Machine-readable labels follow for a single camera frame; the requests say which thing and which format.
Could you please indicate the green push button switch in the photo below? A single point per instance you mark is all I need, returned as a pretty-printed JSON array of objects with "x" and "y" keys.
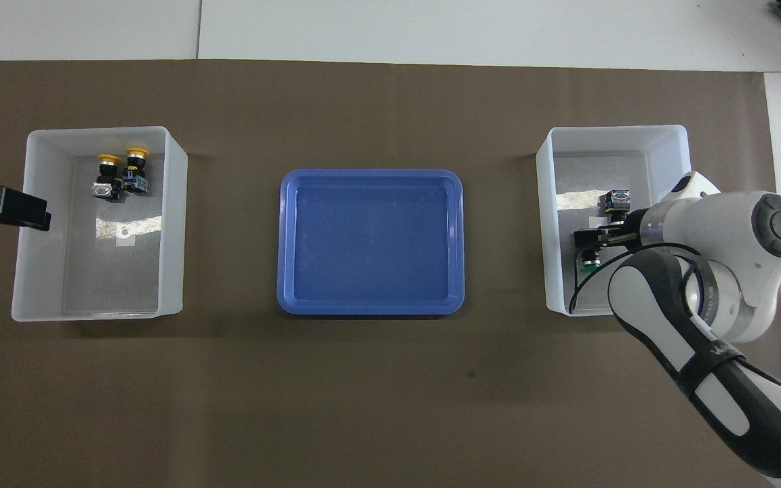
[
  {"x": 616, "y": 201},
  {"x": 590, "y": 266}
]

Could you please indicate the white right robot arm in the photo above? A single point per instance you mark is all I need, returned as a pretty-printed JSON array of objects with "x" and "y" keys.
[{"x": 736, "y": 237}]

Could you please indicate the brown paper table mat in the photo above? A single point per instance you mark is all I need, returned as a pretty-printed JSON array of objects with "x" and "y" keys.
[{"x": 390, "y": 407}]

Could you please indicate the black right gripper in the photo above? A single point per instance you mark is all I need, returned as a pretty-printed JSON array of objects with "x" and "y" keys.
[{"x": 634, "y": 224}]

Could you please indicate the yellow push button switch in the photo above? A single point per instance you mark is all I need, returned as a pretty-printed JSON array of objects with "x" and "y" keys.
[
  {"x": 108, "y": 173},
  {"x": 136, "y": 169}
]

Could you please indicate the blue plastic tray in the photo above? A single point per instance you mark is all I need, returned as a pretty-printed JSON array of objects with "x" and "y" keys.
[{"x": 370, "y": 237}]

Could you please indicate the translucent white plastic box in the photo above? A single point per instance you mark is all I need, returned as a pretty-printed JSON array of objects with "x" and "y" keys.
[
  {"x": 45, "y": 271},
  {"x": 560, "y": 203}
]

